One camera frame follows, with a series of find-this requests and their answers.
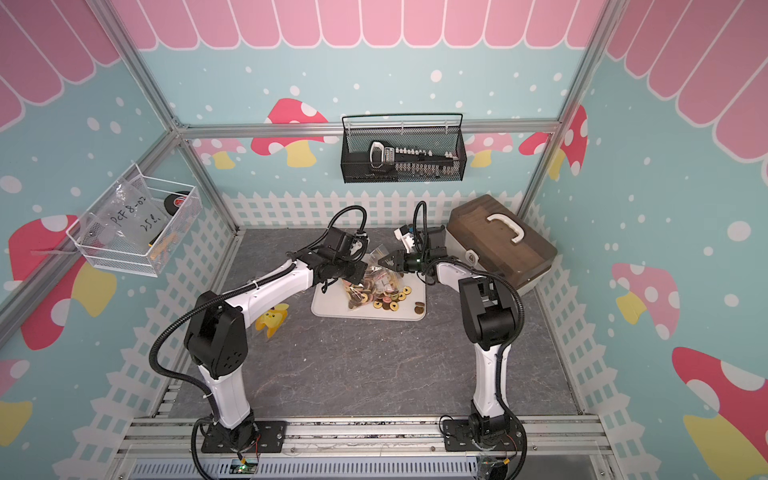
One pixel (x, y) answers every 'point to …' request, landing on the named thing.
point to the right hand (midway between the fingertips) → (382, 262)
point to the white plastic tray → (382, 296)
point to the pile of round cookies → (391, 299)
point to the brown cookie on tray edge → (419, 308)
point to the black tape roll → (174, 201)
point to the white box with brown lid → (492, 240)
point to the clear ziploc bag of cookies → (379, 279)
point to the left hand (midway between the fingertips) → (362, 272)
